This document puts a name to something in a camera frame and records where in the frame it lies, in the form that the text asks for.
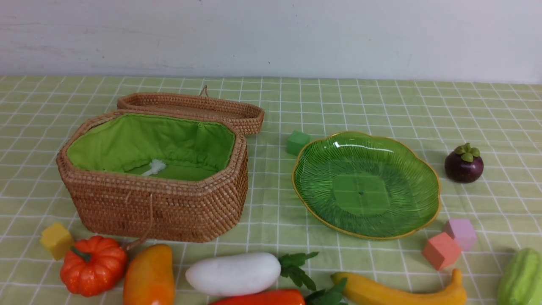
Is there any green checkered tablecloth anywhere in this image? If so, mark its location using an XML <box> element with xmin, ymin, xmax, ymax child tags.
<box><xmin>0</xmin><ymin>75</ymin><xmax>542</xmax><ymax>305</ymax></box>

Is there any green foam cube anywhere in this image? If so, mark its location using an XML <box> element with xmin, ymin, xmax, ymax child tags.
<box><xmin>286</xmin><ymin>130</ymin><xmax>310</xmax><ymax>156</ymax></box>

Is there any orange toy pumpkin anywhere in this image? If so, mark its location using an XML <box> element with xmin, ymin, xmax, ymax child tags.
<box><xmin>60</xmin><ymin>236</ymin><xmax>128</xmax><ymax>297</ymax></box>

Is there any pink foam cube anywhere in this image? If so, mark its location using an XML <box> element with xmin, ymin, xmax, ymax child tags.
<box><xmin>422</xmin><ymin>232</ymin><xmax>462</xmax><ymax>271</ymax></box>

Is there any woven rattan basket green lining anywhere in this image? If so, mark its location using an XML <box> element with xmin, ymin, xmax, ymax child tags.
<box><xmin>56</xmin><ymin>110</ymin><xmax>248</xmax><ymax>243</ymax></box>

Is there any yellow foam cube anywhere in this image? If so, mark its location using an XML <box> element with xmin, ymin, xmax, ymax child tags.
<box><xmin>39</xmin><ymin>222</ymin><xmax>75</xmax><ymax>261</ymax></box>

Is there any yellow toy banana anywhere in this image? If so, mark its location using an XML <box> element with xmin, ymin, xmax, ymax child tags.
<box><xmin>330</xmin><ymin>269</ymin><xmax>467</xmax><ymax>305</ymax></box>

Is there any white toy radish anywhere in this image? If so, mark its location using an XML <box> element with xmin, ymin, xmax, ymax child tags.
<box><xmin>185</xmin><ymin>252</ymin><xmax>319</xmax><ymax>297</ymax></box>

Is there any orange toy mango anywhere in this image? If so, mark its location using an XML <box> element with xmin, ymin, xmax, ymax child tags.
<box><xmin>122</xmin><ymin>244</ymin><xmax>175</xmax><ymax>305</ymax></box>

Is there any green glass leaf plate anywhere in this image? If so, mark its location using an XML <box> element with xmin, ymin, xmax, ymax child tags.
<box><xmin>292</xmin><ymin>131</ymin><xmax>442</xmax><ymax>241</ymax></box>

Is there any light green toy gourd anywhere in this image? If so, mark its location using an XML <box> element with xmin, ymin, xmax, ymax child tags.
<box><xmin>497</xmin><ymin>247</ymin><xmax>542</xmax><ymax>305</ymax></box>

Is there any red toy carrot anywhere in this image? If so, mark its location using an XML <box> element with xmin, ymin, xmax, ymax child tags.
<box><xmin>212</xmin><ymin>278</ymin><xmax>347</xmax><ymax>305</ymax></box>

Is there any purple foam cube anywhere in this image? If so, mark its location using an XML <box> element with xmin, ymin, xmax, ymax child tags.
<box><xmin>443</xmin><ymin>218</ymin><xmax>478</xmax><ymax>251</ymax></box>

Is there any woven rattan basket lid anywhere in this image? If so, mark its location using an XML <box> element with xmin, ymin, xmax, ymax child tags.
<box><xmin>117</xmin><ymin>86</ymin><xmax>265</xmax><ymax>135</ymax></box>

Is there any purple toy mangosteen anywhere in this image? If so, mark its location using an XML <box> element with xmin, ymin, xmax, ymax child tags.
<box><xmin>445</xmin><ymin>142</ymin><xmax>484</xmax><ymax>183</ymax></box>

